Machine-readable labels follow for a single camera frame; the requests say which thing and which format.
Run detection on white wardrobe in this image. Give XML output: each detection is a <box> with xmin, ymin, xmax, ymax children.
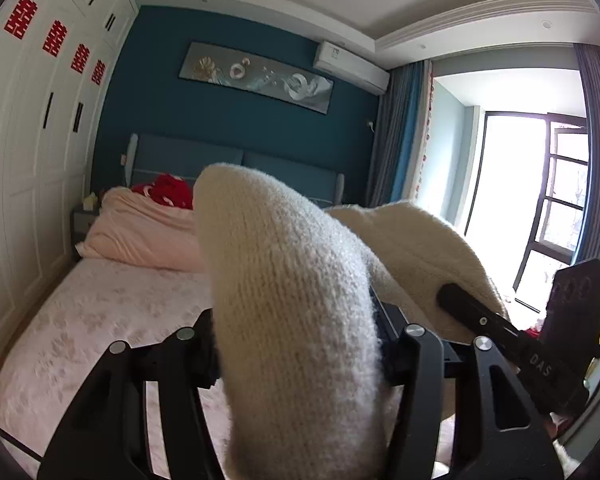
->
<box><xmin>0</xmin><ymin>0</ymin><xmax>137</xmax><ymax>357</ymax></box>

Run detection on dark teal headboard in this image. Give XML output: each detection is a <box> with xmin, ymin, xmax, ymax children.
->
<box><xmin>124</xmin><ymin>132</ymin><xmax>347</xmax><ymax>208</ymax></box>

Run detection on blue grey curtain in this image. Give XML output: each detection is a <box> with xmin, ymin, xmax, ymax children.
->
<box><xmin>364</xmin><ymin>60</ymin><xmax>432</xmax><ymax>208</ymax></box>

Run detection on window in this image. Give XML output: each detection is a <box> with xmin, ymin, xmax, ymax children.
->
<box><xmin>464</xmin><ymin>110</ymin><xmax>588</xmax><ymax>315</ymax></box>

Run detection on cream knit sweater black hearts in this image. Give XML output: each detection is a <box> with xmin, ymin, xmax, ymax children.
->
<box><xmin>194</xmin><ymin>164</ymin><xmax>505</xmax><ymax>479</ymax></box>

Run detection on right side grey curtain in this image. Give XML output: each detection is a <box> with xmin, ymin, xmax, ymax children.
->
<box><xmin>573</xmin><ymin>44</ymin><xmax>600</xmax><ymax>262</ymax></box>

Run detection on wall painting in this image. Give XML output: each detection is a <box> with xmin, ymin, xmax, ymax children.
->
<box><xmin>178</xmin><ymin>42</ymin><xmax>334</xmax><ymax>115</ymax></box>

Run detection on white air conditioner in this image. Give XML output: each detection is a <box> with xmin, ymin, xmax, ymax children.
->
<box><xmin>313</xmin><ymin>41</ymin><xmax>390</xmax><ymax>96</ymax></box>

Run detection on red pillow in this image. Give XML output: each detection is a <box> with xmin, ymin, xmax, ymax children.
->
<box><xmin>131</xmin><ymin>174</ymin><xmax>194</xmax><ymax>210</ymax></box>

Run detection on pink folded duvet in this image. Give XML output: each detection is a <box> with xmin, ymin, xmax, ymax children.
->
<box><xmin>76</xmin><ymin>188</ymin><xmax>204</xmax><ymax>273</ymax></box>

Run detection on nightstand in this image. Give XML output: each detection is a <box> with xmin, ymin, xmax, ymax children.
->
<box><xmin>70</xmin><ymin>205</ymin><xmax>99</xmax><ymax>246</ymax></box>

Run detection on pink floral bed sheet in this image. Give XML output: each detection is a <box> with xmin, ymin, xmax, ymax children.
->
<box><xmin>0</xmin><ymin>257</ymin><xmax>456</xmax><ymax>480</ymax></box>

